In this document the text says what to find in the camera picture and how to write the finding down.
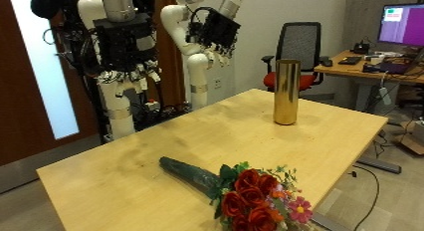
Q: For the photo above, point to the red rose flower bouquet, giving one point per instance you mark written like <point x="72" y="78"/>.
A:
<point x="247" y="194"/>

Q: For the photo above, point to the tall gold cylinder vase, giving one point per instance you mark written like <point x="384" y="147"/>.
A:
<point x="287" y="91"/>

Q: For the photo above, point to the black red office chair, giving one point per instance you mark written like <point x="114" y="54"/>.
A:
<point x="299" y="42"/>

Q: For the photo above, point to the emergency stop button box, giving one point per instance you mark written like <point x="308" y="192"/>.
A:
<point x="152" y="105"/>

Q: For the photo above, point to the black computer mouse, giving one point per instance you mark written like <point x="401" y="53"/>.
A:
<point x="327" y="62"/>

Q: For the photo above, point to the wooden office desk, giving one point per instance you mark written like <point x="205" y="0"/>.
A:
<point x="339" y="70"/>

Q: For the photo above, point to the black keyboard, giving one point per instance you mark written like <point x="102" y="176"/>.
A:
<point x="350" y="60"/>

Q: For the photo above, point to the small black desk device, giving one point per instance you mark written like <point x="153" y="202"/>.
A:
<point x="360" y="47"/>

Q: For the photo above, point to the dark laptop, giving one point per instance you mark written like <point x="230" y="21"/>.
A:
<point x="392" y="67"/>

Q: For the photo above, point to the computer monitor purple screen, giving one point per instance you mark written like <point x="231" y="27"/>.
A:
<point x="404" y="25"/>

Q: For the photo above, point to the white power strip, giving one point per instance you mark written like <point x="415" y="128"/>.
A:
<point x="384" y="95"/>

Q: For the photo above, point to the grey table foot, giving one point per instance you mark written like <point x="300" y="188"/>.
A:
<point x="379" y="165"/>

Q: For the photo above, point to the cardboard box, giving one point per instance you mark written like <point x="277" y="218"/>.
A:
<point x="412" y="141"/>

